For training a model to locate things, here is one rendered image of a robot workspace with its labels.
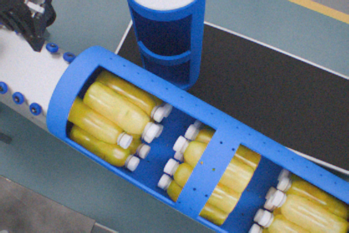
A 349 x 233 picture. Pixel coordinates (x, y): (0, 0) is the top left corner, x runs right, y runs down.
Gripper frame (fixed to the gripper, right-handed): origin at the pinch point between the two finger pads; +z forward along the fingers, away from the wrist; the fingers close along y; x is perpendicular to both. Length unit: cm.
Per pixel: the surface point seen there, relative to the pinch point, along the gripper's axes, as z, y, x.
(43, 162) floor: 149, -44, -12
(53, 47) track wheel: 50, -19, 18
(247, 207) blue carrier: 52, 55, -15
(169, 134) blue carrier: 51, 27, 1
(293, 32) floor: 145, 73, 102
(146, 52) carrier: 85, 5, 39
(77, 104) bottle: 33.6, 2.4, -2.4
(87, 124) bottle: 33.9, 6.8, -6.8
